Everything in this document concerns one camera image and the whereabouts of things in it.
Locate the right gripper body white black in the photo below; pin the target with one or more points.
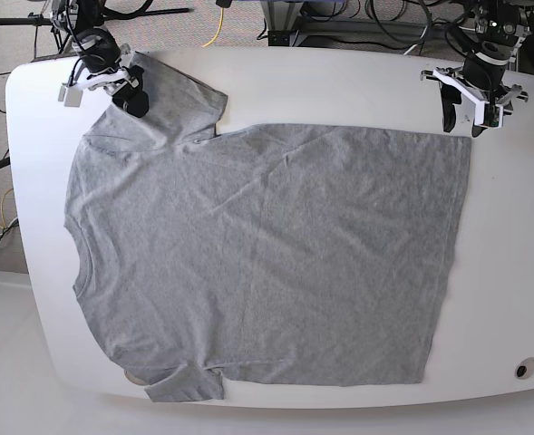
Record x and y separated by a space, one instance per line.
99 64

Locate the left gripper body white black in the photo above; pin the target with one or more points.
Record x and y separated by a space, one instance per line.
479 80

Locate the grey T-shirt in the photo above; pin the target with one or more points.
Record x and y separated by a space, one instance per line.
278 254

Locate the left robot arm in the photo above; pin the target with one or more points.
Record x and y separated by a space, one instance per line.
489 35

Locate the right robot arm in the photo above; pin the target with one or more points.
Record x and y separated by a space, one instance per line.
99 58

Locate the black tripod stand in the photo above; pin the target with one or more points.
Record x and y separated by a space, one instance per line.
22 20

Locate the round table grommet hole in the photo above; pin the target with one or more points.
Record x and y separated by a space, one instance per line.
525 369

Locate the tan round table grommet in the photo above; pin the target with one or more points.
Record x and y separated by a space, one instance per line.
135 380

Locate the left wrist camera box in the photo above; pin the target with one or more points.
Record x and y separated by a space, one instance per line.
491 118

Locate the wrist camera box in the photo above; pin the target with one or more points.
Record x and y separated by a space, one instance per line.
491 118
70 96

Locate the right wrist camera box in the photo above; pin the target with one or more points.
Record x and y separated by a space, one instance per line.
70 96

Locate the aluminium frame stand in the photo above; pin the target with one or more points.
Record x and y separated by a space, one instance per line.
289 23

